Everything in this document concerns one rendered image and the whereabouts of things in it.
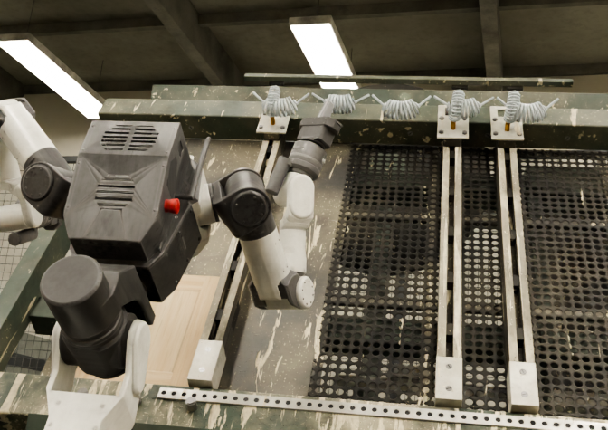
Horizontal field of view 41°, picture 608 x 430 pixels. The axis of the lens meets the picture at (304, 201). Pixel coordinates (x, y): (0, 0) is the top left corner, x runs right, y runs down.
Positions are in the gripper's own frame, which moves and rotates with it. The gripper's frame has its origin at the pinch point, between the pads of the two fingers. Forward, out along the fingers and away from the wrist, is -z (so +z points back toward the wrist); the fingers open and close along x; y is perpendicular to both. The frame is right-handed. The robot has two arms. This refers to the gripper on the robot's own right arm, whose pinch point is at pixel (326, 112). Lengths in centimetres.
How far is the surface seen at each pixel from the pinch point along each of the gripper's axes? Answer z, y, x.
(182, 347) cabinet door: 66, 7, 26
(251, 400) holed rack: 74, 11, -2
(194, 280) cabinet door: 46, 12, 39
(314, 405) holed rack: 69, 19, -14
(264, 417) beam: 76, 13, -6
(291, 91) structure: -54, 61, 94
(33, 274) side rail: 61, -15, 74
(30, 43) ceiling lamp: -155, 98, 481
